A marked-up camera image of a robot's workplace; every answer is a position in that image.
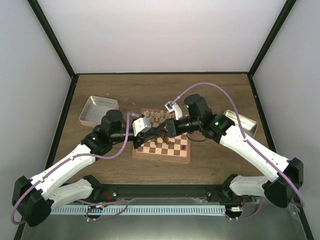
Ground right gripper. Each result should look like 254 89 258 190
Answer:
155 116 202 137

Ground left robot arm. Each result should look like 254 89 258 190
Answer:
10 109 163 227

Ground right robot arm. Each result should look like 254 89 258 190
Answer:
165 94 304 208

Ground wooden chess board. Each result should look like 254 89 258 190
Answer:
132 108 191 163

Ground pink metal tray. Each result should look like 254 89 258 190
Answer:
78 96 119 127

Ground gold metal tray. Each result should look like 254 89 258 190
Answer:
223 109 258 138

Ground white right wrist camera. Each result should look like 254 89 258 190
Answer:
165 101 183 120

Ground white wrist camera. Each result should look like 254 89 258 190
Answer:
165 101 183 120
132 117 152 137

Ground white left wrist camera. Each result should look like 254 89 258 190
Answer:
132 117 152 137

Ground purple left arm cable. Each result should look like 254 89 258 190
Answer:
10 111 141 225

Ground light blue cable duct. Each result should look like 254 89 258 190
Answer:
51 205 226 217

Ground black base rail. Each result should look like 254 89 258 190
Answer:
100 184 252 203

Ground black enclosure frame post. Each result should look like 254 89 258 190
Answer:
26 0 76 77

